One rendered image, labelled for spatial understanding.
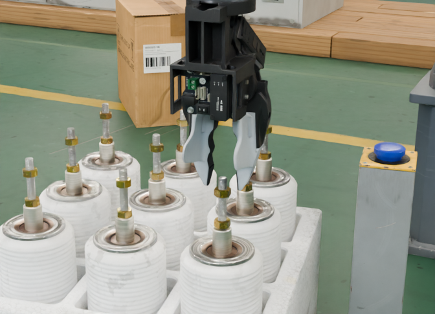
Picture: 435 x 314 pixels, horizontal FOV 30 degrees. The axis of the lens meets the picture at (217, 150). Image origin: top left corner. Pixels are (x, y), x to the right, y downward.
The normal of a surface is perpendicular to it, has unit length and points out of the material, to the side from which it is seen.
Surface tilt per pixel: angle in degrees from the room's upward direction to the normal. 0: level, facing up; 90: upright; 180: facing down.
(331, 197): 0
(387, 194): 90
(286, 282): 0
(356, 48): 90
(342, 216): 0
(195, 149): 95
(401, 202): 90
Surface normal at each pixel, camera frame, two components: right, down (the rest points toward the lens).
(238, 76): 0.94, 0.13
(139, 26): 0.26, 0.31
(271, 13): -0.41, 0.31
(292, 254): 0.01, -0.94
